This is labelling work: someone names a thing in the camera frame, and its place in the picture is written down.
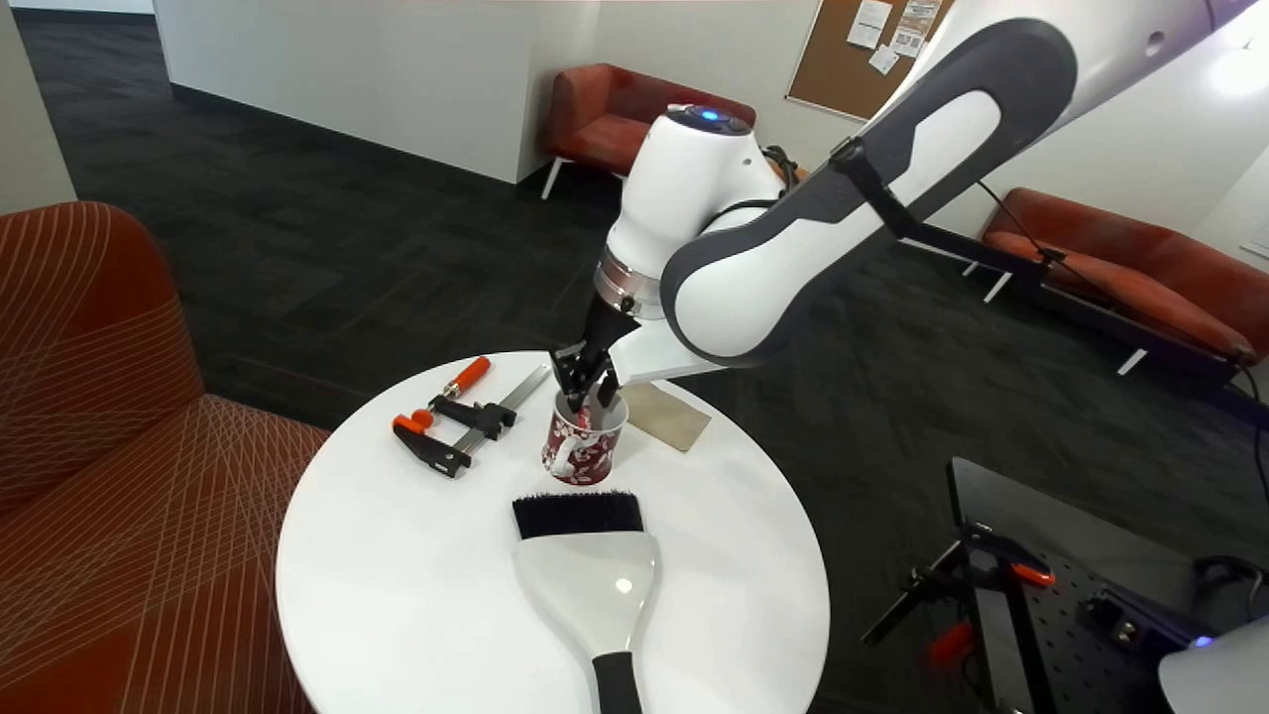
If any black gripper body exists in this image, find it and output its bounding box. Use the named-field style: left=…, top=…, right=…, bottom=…
left=553, top=296, right=640, bottom=393

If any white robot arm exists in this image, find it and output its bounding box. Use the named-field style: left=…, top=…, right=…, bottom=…
left=553, top=15, right=1079, bottom=414

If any red white patterned cup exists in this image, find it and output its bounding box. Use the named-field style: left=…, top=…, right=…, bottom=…
left=543, top=395, right=627, bottom=489

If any beige card on table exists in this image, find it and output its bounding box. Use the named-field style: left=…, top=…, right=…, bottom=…
left=627, top=385, right=708, bottom=452

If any orange black bar clamp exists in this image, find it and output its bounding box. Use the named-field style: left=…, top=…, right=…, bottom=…
left=394, top=357, right=547, bottom=479

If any white ice scraper brush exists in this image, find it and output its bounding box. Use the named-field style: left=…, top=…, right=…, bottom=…
left=512, top=492, right=658, bottom=714

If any round white table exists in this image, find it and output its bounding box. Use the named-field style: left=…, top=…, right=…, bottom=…
left=279, top=350, right=829, bottom=714

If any cork pin board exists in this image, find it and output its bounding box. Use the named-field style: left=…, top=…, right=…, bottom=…
left=790, top=0, right=952, bottom=118

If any orange striped armchair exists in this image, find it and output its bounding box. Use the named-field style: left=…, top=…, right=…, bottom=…
left=0, top=201, right=320, bottom=714

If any black perforated workbench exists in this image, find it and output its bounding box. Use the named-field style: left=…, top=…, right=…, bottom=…
left=946, top=455, right=1269, bottom=714

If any red bench sofa right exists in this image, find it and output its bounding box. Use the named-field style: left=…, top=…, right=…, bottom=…
left=979, top=185, right=1269, bottom=366

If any red sofa near wall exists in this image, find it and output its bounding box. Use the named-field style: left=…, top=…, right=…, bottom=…
left=543, top=64, right=759, bottom=193

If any black clamp red handle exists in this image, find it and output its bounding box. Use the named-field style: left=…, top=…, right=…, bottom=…
left=866, top=520, right=1056, bottom=664

